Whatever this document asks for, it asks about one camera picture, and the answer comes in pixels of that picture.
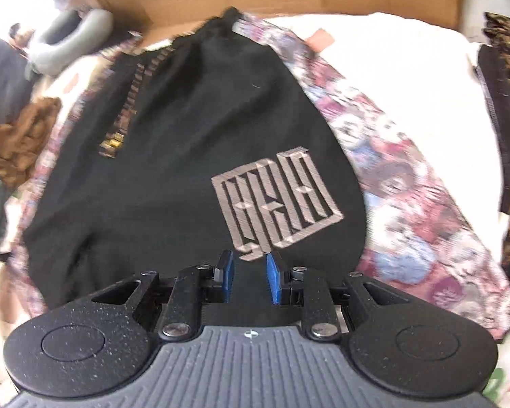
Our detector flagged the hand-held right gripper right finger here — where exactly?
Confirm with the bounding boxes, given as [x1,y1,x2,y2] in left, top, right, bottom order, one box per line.
[266,252,413,341]

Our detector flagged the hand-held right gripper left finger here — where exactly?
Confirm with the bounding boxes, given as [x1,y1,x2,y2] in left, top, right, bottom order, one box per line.
[89,250,235,341]

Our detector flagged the black shorts with floral panels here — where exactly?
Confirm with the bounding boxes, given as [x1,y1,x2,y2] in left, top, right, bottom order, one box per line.
[8,6,510,341]

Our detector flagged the bear print bedsheet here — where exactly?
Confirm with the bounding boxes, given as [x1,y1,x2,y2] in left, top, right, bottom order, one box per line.
[0,11,510,408]

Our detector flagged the brown garment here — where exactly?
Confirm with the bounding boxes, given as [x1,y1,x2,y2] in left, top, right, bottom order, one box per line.
[0,97,64,190]

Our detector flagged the grey neck pillow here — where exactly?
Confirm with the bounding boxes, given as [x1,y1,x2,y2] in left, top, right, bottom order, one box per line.
[25,7,115,78]

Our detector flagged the dark grey pillow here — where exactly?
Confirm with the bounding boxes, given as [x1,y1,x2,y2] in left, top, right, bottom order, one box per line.
[0,30,37,128]

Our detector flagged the small plush toy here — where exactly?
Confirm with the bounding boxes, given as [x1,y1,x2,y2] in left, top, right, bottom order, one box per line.
[7,22,37,49]

